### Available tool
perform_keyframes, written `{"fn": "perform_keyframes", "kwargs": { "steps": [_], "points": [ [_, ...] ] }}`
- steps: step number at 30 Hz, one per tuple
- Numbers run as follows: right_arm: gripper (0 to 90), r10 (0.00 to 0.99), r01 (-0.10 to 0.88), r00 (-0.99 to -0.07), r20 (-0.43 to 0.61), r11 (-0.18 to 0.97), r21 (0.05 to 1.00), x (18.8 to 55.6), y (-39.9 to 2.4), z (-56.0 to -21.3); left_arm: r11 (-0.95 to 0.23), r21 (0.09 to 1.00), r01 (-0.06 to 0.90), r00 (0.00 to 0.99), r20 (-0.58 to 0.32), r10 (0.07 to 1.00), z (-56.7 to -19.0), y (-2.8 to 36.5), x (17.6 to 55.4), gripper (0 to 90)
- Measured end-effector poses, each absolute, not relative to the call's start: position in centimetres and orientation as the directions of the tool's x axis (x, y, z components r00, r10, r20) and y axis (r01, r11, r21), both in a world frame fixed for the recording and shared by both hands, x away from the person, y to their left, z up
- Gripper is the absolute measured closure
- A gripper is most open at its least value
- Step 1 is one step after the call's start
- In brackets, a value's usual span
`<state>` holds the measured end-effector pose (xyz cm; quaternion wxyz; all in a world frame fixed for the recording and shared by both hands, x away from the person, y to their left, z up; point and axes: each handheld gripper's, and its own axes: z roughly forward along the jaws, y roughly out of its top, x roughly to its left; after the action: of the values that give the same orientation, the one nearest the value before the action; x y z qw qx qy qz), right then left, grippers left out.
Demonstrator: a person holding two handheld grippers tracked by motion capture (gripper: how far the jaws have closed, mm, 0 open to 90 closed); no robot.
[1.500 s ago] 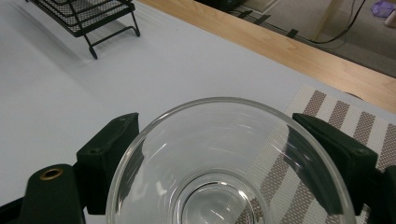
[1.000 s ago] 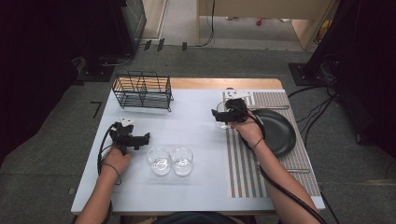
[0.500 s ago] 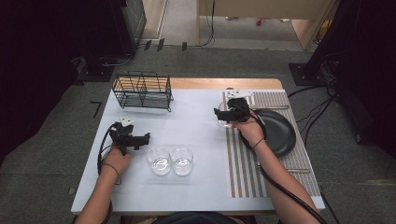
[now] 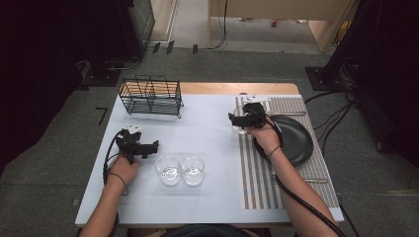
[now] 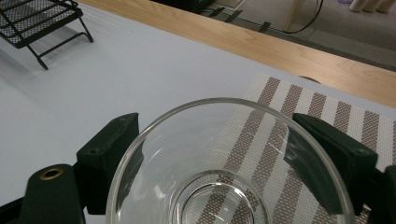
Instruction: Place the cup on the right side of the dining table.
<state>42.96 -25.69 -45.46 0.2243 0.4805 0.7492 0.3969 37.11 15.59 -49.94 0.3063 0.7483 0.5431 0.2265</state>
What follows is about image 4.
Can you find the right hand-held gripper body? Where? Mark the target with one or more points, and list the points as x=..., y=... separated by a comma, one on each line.
x=255, y=115

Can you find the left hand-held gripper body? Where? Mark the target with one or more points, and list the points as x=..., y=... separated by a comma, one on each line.
x=130, y=144

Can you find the clear glass cup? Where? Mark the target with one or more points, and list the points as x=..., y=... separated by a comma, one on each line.
x=192, y=171
x=168, y=171
x=239, y=131

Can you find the person's right hand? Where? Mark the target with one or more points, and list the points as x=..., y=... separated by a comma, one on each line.
x=266, y=140

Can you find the person's left hand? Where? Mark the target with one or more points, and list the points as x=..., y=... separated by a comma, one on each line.
x=123, y=171

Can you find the white table cover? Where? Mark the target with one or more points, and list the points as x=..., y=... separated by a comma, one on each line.
x=197, y=131

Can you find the black round plate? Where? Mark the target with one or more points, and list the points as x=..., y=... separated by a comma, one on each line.
x=296, y=141

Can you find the striped woven placemat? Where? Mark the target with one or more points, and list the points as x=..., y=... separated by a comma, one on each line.
x=257, y=184

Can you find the black stand base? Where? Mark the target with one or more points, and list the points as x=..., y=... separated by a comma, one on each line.
x=318, y=79

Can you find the person's dark clothing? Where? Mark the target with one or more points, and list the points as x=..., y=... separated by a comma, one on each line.
x=206, y=231

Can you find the light wooden desk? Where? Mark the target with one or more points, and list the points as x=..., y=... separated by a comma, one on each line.
x=280, y=8

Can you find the dark cabinet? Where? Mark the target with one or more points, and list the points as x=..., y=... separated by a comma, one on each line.
x=131, y=29

